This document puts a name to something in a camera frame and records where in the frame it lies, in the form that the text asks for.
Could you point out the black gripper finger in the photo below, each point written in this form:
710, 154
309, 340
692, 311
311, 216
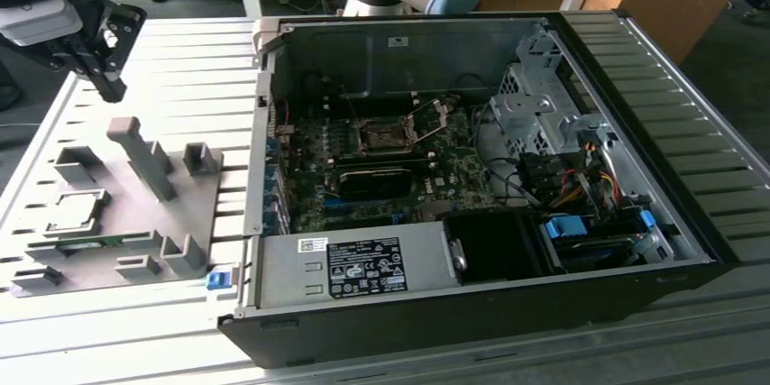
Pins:
73, 56
130, 24

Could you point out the silver CPU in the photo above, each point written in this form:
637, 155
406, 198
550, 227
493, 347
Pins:
75, 211

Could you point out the thin metal locking lever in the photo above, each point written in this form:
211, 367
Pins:
354, 112

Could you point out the CPU socket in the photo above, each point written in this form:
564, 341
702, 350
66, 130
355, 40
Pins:
385, 134

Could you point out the grey parts rack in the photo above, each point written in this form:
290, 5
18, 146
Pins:
130, 218

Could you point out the green RAM stick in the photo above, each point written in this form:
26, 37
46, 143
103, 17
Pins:
109, 241

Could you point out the black RAM slot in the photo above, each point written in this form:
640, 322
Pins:
379, 162

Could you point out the black graphics card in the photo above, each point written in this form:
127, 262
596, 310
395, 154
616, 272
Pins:
373, 182

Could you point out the blue plastic case latch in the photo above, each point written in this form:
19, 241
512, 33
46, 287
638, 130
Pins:
218, 280

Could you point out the silver power supply unit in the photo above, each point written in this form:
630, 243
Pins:
289, 268

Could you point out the green motherboard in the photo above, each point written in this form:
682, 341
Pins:
457, 164

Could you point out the silver metal drive cage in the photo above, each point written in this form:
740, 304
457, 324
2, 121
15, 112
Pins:
524, 119

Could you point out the black open PC case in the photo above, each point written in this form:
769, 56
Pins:
421, 331

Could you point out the blue disk carrier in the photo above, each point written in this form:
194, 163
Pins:
562, 225

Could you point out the black hard disk drive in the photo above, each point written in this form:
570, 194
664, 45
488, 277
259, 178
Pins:
593, 252

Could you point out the blue plastic clip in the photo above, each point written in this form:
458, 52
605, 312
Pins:
646, 220

